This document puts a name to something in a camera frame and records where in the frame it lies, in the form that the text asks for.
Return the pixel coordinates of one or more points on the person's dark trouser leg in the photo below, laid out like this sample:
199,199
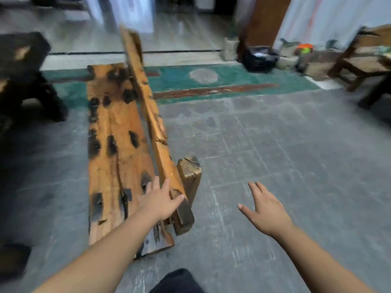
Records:
175,282

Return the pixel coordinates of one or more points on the beige sack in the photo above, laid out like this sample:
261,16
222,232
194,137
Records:
229,49

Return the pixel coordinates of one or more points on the orange and green toy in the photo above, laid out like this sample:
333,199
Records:
305,48

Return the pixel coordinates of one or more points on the dark wooden table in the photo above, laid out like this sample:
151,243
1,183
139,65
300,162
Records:
27,76

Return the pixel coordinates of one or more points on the black trash bin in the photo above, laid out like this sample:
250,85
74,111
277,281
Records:
260,59

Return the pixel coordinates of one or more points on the person's right forearm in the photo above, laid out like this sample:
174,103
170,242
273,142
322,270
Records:
317,262

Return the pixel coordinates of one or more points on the person's right hand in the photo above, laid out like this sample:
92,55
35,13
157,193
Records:
268,215

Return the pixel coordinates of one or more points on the person's right middle finger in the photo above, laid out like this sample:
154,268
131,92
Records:
262,189

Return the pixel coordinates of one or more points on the brown wooden chair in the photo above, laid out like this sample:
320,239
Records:
363,62

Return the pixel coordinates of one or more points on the brown wooden door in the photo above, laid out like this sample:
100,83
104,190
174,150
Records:
265,21

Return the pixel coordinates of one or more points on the orange wooden bench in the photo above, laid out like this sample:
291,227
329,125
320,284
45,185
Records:
119,143

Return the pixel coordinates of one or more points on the green rug with red stripes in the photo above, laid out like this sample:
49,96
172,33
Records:
244,77

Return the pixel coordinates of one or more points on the person's left thumb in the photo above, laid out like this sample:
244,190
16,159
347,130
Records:
177,200

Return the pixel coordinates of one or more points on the person's left hand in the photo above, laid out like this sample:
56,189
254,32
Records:
157,204

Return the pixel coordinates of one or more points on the person's right thumb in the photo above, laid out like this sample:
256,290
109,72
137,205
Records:
246,210

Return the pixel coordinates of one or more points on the person's left middle finger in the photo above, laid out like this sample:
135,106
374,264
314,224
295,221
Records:
156,184

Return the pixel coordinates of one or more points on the person's left forearm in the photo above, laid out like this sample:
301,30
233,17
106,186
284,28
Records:
100,257

